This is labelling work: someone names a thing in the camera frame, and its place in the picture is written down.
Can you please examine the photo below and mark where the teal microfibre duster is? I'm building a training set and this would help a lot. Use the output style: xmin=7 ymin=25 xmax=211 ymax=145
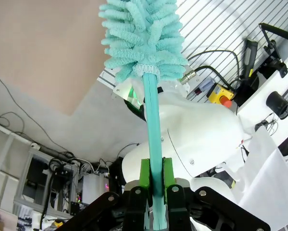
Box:
xmin=98 ymin=0 xmax=189 ymax=231

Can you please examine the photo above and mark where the slotted aluminium base plate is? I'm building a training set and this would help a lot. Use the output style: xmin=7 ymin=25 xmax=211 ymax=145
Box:
xmin=98 ymin=0 xmax=288 ymax=103

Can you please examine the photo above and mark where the black cable bundle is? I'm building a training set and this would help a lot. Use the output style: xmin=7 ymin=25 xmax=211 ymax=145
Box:
xmin=47 ymin=154 xmax=83 ymax=176

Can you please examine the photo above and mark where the white computer box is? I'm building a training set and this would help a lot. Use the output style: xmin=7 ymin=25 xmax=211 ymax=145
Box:
xmin=82 ymin=173 xmax=110 ymax=205

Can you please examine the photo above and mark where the black handheld device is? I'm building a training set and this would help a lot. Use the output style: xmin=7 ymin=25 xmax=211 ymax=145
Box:
xmin=243 ymin=38 xmax=259 ymax=79

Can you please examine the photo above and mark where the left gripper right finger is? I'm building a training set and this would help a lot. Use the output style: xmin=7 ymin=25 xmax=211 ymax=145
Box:
xmin=163 ymin=157 xmax=271 ymax=231

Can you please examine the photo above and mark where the aluminium profile rack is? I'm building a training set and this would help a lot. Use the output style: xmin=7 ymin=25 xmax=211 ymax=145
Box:
xmin=13 ymin=146 xmax=82 ymax=217

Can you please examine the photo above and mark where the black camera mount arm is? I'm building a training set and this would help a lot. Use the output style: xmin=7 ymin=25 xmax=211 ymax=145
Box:
xmin=258 ymin=23 xmax=288 ymax=79

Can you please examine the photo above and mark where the black cable with metal plug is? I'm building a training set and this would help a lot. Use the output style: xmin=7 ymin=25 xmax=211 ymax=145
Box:
xmin=180 ymin=50 xmax=241 ymax=90

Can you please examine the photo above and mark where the white table leg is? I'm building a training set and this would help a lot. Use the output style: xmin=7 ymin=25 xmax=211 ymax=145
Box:
xmin=0 ymin=121 xmax=40 ymax=193

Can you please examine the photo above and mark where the yellow emergency stop button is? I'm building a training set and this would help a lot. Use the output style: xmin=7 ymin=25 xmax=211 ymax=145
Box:
xmin=207 ymin=83 xmax=236 ymax=108

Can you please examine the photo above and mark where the white cloth cover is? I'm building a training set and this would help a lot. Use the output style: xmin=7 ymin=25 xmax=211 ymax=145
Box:
xmin=226 ymin=125 xmax=288 ymax=231

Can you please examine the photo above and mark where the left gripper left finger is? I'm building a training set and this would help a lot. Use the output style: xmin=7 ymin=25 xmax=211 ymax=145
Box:
xmin=62 ymin=158 xmax=151 ymax=231

